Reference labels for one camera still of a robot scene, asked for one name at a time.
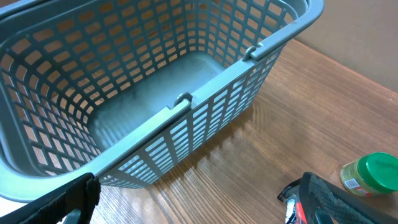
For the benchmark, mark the green lid jar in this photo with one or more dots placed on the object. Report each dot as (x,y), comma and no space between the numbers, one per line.
(371,175)

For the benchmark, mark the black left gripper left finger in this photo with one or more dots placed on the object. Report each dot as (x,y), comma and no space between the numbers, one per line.
(72,203)

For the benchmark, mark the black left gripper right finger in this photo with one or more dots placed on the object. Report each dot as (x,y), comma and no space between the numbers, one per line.
(323,202)

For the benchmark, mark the black red snack packet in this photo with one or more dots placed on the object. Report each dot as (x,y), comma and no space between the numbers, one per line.
(294,210)

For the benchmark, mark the grey plastic mesh basket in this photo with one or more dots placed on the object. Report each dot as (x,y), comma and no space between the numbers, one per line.
(127,89)

